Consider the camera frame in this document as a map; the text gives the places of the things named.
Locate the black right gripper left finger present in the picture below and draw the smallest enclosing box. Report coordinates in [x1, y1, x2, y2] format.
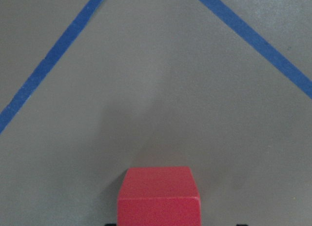
[104, 223, 117, 226]

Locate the red block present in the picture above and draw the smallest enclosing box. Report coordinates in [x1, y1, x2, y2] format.
[117, 166, 201, 226]

